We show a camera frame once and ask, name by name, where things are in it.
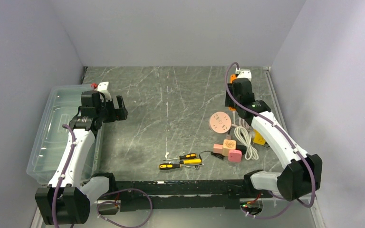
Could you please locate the yellow cube socket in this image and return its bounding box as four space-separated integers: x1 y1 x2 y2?
252 130 269 147

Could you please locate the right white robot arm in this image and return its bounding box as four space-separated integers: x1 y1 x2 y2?
226 78 323 201

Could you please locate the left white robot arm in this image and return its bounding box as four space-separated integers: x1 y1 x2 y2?
35 90 128 228

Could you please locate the round pink power socket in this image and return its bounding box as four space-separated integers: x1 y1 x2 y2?
209 112 232 133

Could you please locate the beige wooden cube socket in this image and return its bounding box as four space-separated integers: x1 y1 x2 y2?
222 139 236 156

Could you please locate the pink cube socket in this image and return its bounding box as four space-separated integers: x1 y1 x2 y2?
228 150 242 163

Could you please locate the orange power strip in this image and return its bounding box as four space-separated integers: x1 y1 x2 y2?
229 74 237 112

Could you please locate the clear plastic storage bin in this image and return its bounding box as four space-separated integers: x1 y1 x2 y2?
26 85 91 185

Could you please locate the small yellow black screwdriver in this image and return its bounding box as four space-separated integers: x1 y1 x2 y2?
164 153 198 161

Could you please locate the large black yellow screwdriver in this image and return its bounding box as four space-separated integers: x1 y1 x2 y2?
159 163 202 171

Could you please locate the middle yellow screwdriver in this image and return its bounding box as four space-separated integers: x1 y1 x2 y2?
179 159 202 165

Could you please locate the pink coiled power cable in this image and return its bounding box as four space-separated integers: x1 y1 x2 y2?
231 118 253 131

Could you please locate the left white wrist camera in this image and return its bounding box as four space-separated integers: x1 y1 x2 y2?
90 82 112 102

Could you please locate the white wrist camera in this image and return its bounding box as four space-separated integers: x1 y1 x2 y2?
90 82 112 102
235 68 252 81

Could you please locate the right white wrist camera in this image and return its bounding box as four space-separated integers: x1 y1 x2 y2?
235 68 252 81

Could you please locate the black adapter with cable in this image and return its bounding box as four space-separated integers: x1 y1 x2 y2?
198 151 225 160

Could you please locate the white coiled power cable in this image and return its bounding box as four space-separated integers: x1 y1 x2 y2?
232 108 259 161

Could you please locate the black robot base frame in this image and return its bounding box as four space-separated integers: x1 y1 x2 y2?
98 177 272 212

